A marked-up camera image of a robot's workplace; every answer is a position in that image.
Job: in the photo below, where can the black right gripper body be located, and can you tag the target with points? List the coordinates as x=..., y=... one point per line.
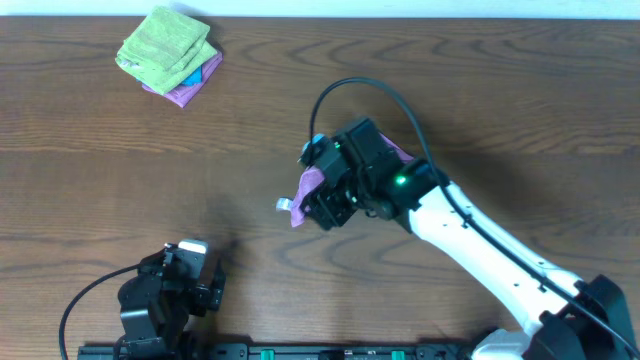
x=329, y=206

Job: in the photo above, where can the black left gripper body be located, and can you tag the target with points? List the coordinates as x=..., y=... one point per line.
x=208, y=291

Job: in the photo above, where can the purple microfiber cloth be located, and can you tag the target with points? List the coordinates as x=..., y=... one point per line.
x=306, y=192

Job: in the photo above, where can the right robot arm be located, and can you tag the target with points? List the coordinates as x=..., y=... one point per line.
x=560, y=316

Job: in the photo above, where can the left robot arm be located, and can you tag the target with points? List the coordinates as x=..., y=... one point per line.
x=157, y=303

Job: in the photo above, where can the purple folded cloth in stack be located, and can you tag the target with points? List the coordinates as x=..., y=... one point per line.
x=183, y=94

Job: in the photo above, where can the blue folded cloth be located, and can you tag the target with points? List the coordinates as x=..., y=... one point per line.
x=194, y=78

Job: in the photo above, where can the green folded cloth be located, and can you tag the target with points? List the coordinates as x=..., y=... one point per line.
x=165, y=49

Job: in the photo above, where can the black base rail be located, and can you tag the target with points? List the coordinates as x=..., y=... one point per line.
x=243, y=351

